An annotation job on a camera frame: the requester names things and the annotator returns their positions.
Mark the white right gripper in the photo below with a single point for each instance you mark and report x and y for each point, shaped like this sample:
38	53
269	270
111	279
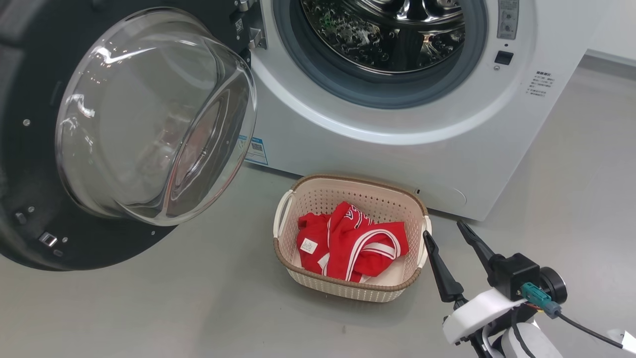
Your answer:
477	313

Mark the red garment with white stripes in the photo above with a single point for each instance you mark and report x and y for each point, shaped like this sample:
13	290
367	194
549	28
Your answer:
357	248

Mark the black glass washing machine door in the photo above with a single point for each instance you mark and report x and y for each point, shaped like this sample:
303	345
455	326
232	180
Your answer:
149	124

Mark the cream perforated laundry basket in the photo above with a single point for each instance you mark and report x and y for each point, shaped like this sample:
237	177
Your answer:
348	191

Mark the white front-load washing machine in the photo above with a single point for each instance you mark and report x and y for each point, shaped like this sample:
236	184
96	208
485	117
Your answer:
397	124

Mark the blue energy label sticker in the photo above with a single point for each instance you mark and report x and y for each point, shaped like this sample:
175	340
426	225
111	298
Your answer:
256	150

